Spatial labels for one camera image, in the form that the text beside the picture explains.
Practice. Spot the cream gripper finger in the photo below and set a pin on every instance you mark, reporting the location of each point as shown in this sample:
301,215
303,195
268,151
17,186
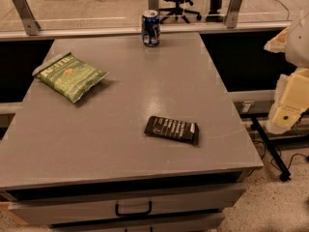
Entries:
278,43
291,100

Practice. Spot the right metal railing bracket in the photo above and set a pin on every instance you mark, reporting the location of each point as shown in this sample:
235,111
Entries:
232,15

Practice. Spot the blue pepsi can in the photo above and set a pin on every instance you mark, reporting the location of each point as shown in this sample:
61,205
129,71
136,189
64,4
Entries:
150,28

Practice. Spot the grey horizontal railing beam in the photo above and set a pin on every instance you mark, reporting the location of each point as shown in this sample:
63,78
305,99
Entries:
201,28

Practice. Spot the grey drawer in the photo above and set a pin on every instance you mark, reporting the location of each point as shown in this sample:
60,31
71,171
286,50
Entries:
178,223
165,201

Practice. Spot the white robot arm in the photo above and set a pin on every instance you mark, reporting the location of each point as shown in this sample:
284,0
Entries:
297,42

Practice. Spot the black snack bar wrapper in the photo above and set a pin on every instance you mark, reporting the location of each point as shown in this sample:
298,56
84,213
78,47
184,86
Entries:
172,129

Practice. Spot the green jalapeno chip bag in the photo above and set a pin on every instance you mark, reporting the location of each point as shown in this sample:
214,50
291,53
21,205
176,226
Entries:
69,76

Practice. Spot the black metal stand leg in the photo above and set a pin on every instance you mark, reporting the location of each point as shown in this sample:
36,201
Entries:
285,173

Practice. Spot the black upper drawer handle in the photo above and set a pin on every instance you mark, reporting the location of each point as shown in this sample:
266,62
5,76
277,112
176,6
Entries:
133,210

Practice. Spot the upper grey drawer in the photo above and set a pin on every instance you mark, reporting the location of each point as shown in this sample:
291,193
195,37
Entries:
165,201

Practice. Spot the lower grey drawer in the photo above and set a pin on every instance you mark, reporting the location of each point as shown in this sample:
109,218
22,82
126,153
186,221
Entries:
178,223

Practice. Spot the left metal railing bracket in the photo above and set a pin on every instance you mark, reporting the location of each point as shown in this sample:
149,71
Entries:
31,26

